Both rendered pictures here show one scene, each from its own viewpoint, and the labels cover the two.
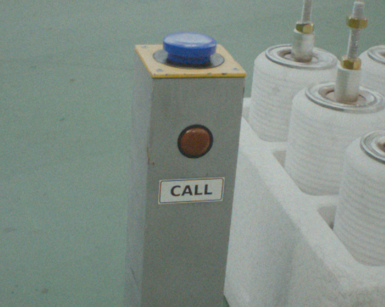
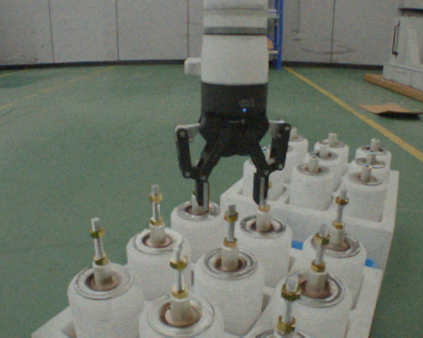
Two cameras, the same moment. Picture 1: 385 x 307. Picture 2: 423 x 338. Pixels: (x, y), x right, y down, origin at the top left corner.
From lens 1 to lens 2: 0.46 m
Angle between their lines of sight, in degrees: 41
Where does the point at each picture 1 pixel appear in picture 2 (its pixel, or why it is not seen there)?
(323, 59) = (120, 274)
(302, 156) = not seen: outside the picture
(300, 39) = (103, 271)
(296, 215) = not seen: outside the picture
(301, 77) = (121, 303)
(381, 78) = (160, 266)
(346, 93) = (185, 314)
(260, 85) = (87, 319)
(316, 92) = (161, 324)
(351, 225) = not seen: outside the picture
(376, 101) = (204, 306)
